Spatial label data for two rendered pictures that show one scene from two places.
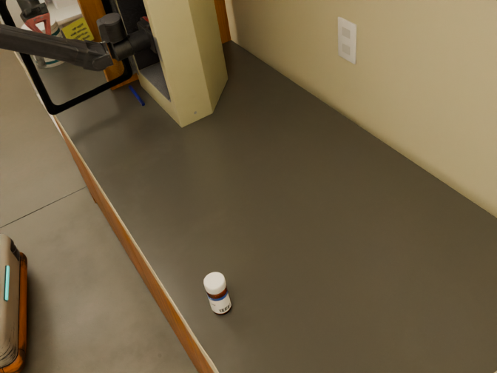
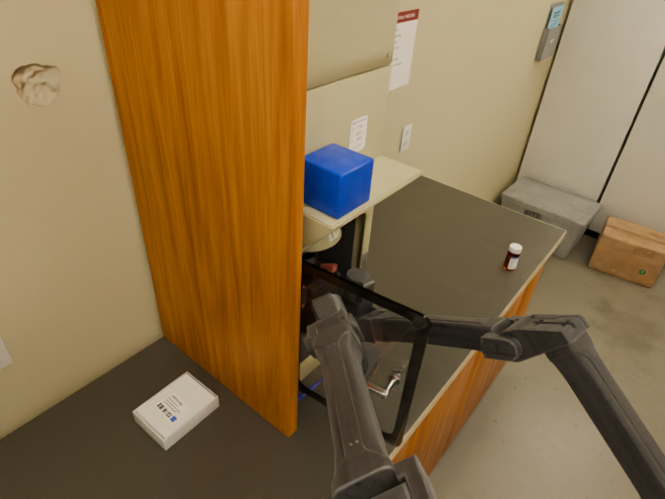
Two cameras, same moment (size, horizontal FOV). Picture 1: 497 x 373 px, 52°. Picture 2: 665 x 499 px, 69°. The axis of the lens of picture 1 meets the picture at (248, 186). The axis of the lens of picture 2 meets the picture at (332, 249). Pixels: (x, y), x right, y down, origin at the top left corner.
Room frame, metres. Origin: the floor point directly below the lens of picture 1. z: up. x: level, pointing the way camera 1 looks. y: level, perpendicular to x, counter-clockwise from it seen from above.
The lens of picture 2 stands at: (1.85, 1.04, 1.98)
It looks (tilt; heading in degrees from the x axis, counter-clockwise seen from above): 36 degrees down; 242
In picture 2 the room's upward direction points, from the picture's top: 4 degrees clockwise
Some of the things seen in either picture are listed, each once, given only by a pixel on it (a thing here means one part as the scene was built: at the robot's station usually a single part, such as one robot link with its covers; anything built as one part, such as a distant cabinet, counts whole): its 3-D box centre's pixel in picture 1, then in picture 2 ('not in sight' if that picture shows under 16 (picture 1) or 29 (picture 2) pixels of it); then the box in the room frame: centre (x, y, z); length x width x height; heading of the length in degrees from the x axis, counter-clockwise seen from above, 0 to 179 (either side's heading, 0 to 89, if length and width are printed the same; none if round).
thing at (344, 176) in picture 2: not in sight; (334, 179); (1.47, 0.32, 1.56); 0.10 x 0.10 x 0.09; 25
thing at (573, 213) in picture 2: not in sight; (544, 217); (-1.00, -0.98, 0.17); 0.60 x 0.42 x 0.33; 113
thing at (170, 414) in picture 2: not in sight; (176, 408); (1.82, 0.25, 0.96); 0.16 x 0.12 x 0.04; 26
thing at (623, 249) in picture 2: not in sight; (628, 250); (-1.28, -0.46, 0.14); 0.41 x 0.33 x 0.29; 122
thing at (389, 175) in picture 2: not in sight; (357, 207); (1.39, 0.29, 1.46); 0.32 x 0.11 x 0.10; 25
